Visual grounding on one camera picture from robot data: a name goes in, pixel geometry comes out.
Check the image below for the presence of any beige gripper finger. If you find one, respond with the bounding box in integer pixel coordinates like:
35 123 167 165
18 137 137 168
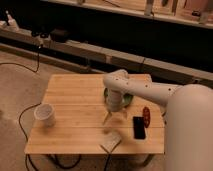
102 111 112 125
121 110 128 120

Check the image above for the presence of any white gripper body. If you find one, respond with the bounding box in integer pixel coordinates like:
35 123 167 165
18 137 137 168
107 90 123 112

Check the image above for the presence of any white sponge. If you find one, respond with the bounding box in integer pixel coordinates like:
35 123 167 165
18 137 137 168
100 132 121 153

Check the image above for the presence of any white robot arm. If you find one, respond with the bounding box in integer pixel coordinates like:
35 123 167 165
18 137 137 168
103 69 213 171

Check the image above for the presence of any white ceramic cup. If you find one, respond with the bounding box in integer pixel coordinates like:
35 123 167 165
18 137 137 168
34 104 55 127

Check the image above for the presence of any green plate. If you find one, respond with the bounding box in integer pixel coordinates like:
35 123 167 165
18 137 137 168
104 88 133 107

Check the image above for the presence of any red oblong object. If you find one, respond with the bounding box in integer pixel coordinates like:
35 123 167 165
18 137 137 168
143 106 151 128

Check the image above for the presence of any black phone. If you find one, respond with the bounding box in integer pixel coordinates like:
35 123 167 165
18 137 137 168
133 116 146 139

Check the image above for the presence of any wooden table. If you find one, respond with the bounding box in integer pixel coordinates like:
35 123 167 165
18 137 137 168
25 74 164 154

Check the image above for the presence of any black box on ledge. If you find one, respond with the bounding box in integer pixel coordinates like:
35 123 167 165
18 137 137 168
50 29 69 43

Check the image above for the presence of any white bottle on ledge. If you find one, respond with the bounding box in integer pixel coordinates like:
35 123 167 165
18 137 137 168
6 11 19 31

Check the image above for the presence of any black floor cable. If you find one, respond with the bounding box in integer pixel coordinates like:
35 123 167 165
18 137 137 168
0 46 43 171

